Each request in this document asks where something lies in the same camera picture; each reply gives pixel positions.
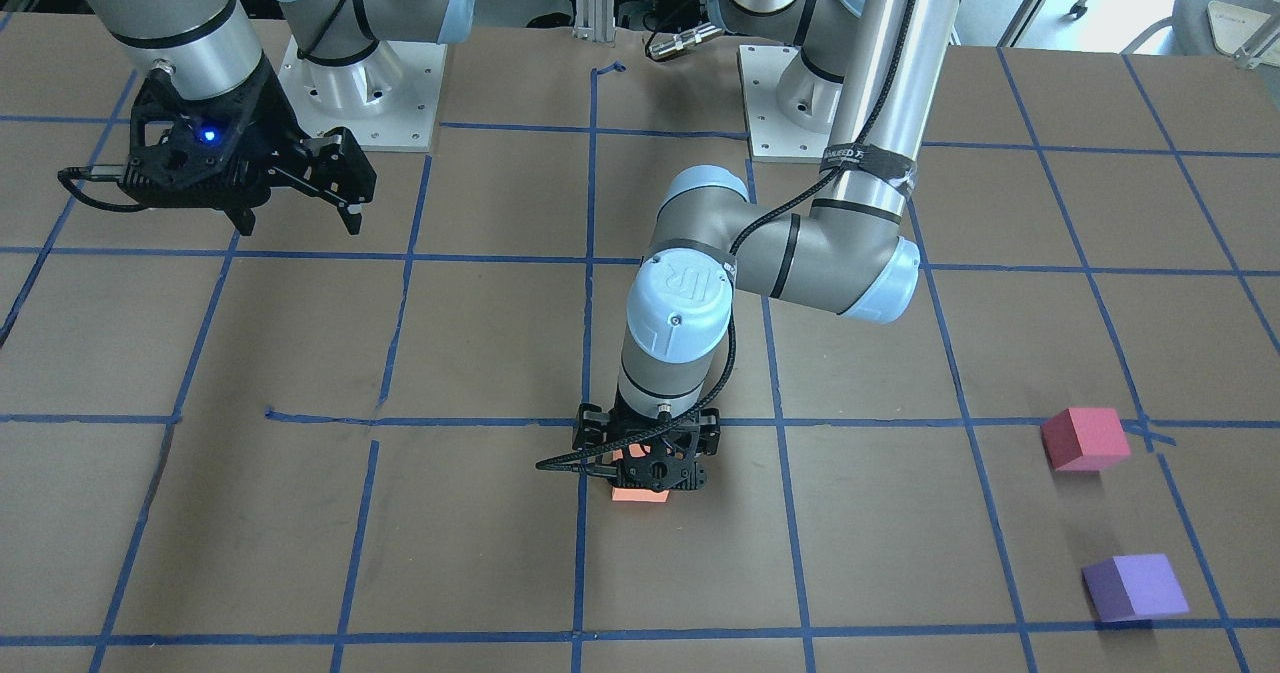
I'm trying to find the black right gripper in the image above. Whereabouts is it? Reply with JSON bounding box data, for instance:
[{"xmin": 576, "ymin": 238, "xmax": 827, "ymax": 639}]
[{"xmin": 118, "ymin": 58, "xmax": 378, "ymax": 237}]

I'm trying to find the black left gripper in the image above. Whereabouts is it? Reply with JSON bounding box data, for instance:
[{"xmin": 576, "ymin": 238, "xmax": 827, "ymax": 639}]
[{"xmin": 575, "ymin": 403, "xmax": 721, "ymax": 493}]

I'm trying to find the orange foam cube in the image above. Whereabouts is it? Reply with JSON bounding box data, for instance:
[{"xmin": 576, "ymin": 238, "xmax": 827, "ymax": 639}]
[{"xmin": 611, "ymin": 441, "xmax": 669, "ymax": 503}]

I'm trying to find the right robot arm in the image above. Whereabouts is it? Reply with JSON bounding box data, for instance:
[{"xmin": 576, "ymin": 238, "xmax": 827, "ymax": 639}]
[{"xmin": 58, "ymin": 0, "xmax": 475, "ymax": 235}]

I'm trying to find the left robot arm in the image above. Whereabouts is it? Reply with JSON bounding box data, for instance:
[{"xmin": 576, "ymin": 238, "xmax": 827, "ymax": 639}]
[{"xmin": 538, "ymin": 0, "xmax": 961, "ymax": 494}]

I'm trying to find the red foam cube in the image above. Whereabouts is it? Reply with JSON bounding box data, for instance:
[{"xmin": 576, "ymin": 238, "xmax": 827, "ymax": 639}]
[{"xmin": 1039, "ymin": 407, "xmax": 1132, "ymax": 472}]

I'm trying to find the silver metal cylinder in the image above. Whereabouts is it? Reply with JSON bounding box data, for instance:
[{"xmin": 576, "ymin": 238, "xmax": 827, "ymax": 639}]
[{"xmin": 645, "ymin": 22, "xmax": 724, "ymax": 61}]

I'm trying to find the purple foam cube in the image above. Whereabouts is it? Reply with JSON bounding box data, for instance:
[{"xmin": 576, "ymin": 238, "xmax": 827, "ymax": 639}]
[{"xmin": 1082, "ymin": 553, "xmax": 1190, "ymax": 623}]

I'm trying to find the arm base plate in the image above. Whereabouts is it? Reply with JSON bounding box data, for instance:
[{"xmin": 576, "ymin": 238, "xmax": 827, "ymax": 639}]
[
  {"xmin": 739, "ymin": 44, "xmax": 842, "ymax": 164},
  {"xmin": 278, "ymin": 40, "xmax": 451, "ymax": 154}
]

